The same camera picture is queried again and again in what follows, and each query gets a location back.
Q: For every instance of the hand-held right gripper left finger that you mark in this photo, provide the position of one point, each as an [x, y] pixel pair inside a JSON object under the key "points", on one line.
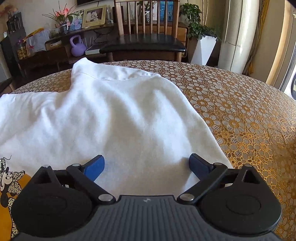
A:
{"points": [[94, 166]]}

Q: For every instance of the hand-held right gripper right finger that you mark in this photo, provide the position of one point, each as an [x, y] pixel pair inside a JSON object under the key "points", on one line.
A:
{"points": [[196, 165]]}

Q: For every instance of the white cartoon print T-shirt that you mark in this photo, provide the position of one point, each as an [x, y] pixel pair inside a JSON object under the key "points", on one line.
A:
{"points": [[115, 115]]}

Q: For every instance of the potted green tree white planter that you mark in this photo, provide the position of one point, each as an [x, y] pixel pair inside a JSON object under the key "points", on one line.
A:
{"points": [[203, 51]]}

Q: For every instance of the flat white box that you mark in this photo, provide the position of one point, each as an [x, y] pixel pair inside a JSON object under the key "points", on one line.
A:
{"points": [[92, 50]]}

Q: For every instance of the wooden television cabinet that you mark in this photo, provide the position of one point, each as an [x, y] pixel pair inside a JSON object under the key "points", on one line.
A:
{"points": [[53, 56]]}

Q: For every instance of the purple kettlebell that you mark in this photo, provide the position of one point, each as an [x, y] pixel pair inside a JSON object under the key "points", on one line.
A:
{"points": [[78, 49]]}

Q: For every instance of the white router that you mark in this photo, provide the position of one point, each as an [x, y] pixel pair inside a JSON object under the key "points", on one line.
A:
{"points": [[89, 42]]}

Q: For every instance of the cream box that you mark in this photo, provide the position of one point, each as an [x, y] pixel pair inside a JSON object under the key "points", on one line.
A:
{"points": [[53, 45]]}

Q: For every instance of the jar of gold chocolates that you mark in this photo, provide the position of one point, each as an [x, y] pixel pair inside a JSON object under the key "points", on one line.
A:
{"points": [[22, 52]]}

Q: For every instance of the grey shopping bag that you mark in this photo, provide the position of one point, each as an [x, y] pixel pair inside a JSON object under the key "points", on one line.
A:
{"points": [[38, 42]]}

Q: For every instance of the white standing air conditioner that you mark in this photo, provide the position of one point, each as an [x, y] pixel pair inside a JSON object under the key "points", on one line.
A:
{"points": [[240, 34]]}

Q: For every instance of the black cabinet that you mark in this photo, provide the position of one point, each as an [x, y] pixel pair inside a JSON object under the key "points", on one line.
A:
{"points": [[8, 55]]}

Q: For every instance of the pink flowers in patterned vase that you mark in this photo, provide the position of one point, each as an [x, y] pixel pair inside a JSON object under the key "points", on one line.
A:
{"points": [[64, 29]]}

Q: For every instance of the princess picture card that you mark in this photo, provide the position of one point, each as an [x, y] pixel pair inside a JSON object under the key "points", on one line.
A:
{"points": [[76, 22]]}

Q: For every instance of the yellow paper bag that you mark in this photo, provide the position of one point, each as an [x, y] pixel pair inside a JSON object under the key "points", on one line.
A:
{"points": [[34, 32]]}

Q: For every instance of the glass sliding door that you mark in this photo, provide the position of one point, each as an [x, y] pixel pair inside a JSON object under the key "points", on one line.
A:
{"points": [[285, 46]]}

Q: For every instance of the blue printed box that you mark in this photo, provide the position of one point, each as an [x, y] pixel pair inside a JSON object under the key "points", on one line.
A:
{"points": [[170, 11]]}

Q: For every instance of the black drinks machine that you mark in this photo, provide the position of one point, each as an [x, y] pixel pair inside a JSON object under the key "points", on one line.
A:
{"points": [[15, 26]]}

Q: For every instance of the yellow and grey curtain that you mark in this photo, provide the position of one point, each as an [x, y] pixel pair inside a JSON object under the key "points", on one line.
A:
{"points": [[262, 14]]}

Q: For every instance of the dried pink flowers vase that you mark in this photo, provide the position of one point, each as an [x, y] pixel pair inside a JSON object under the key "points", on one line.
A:
{"points": [[8, 10]]}

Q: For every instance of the yellow photo frame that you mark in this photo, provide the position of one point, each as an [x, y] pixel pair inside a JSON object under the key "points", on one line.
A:
{"points": [[94, 16]]}

